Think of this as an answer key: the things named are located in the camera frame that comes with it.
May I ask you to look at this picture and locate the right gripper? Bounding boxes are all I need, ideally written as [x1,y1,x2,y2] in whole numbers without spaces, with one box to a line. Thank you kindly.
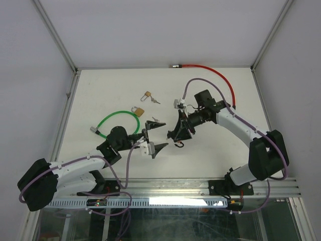
[173,108,206,142]

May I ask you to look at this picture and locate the orange black padlock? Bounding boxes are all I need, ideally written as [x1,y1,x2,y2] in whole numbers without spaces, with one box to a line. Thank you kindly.
[174,142,185,148]

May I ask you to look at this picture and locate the large brass padlock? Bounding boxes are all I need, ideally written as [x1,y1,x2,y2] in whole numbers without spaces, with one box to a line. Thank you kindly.
[131,106,145,117]

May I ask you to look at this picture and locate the small padlock silver keys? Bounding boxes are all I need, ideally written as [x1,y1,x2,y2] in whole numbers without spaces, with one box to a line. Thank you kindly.
[150,96,160,104]

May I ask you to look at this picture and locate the small brass padlock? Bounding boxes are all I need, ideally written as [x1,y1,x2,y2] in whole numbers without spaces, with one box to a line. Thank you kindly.
[140,91,151,101]

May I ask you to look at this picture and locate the green cable lock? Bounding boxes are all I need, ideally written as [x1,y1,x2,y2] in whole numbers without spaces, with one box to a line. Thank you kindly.
[90,110,140,138]

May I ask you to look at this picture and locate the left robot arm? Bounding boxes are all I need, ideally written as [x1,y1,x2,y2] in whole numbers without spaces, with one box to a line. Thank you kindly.
[17,120,167,211]

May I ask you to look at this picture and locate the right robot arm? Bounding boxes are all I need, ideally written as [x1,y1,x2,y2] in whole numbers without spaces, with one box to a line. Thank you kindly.
[167,90,289,195]

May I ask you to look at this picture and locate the aluminium mounting rail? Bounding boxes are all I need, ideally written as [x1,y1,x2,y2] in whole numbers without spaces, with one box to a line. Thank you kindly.
[50,177,300,199]

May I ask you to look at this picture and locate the red cable lock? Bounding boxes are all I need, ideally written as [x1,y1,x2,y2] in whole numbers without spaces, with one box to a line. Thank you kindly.
[169,64,236,109]

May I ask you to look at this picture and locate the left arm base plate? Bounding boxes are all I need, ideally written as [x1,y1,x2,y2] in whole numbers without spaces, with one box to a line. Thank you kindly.
[77,179,120,197]

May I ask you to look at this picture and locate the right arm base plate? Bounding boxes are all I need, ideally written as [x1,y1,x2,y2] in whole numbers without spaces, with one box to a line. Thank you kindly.
[208,180,254,197]

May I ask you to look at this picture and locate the slotted cable duct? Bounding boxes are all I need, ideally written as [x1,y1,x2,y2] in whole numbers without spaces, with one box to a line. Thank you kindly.
[46,197,228,209]

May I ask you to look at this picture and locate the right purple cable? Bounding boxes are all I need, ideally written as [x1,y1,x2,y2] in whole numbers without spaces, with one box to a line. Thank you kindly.
[181,78,289,214]

